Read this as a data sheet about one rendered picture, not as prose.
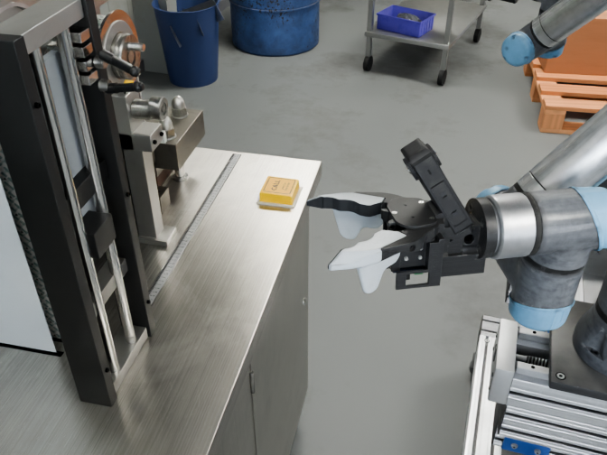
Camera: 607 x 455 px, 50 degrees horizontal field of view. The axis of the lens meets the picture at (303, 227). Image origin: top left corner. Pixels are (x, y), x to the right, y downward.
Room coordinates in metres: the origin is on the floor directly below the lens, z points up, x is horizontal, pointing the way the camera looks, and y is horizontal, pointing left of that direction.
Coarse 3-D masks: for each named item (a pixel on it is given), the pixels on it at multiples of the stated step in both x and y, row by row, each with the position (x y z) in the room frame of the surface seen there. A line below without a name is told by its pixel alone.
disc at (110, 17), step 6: (114, 12) 1.06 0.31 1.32; (120, 12) 1.08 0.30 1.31; (108, 18) 1.04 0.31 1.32; (114, 18) 1.05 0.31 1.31; (120, 18) 1.07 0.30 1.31; (126, 18) 1.09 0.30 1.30; (102, 24) 1.02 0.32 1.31; (108, 24) 1.03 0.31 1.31; (132, 24) 1.11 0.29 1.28; (102, 30) 1.01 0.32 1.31; (132, 30) 1.11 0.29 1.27; (102, 36) 1.01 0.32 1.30; (102, 42) 1.00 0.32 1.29
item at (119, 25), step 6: (114, 24) 1.04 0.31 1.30; (120, 24) 1.06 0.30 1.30; (126, 24) 1.08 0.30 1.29; (108, 30) 1.03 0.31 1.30; (114, 30) 1.04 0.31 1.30; (120, 30) 1.06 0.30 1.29; (126, 30) 1.08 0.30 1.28; (108, 36) 1.02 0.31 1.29; (114, 36) 1.04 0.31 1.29; (108, 42) 1.02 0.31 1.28; (108, 48) 1.01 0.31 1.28; (108, 66) 1.00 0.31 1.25; (108, 72) 1.00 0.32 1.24; (108, 78) 1.00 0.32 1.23; (114, 78) 1.01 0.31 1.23
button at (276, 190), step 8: (272, 176) 1.19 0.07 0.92; (264, 184) 1.16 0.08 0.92; (272, 184) 1.16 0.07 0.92; (280, 184) 1.16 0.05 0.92; (288, 184) 1.16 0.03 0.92; (296, 184) 1.16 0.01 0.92; (264, 192) 1.13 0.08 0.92; (272, 192) 1.13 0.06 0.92; (280, 192) 1.13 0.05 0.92; (288, 192) 1.13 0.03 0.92; (296, 192) 1.16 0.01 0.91; (264, 200) 1.13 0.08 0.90; (272, 200) 1.12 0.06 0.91; (280, 200) 1.12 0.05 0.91; (288, 200) 1.12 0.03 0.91
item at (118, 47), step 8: (120, 32) 1.06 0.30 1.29; (120, 40) 1.03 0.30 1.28; (128, 40) 1.05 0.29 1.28; (136, 40) 1.07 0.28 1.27; (112, 48) 1.02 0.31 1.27; (120, 48) 1.02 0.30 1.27; (120, 56) 1.01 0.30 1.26; (128, 56) 1.04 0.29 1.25; (136, 56) 1.07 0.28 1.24; (136, 64) 1.06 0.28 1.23; (120, 72) 1.01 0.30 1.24
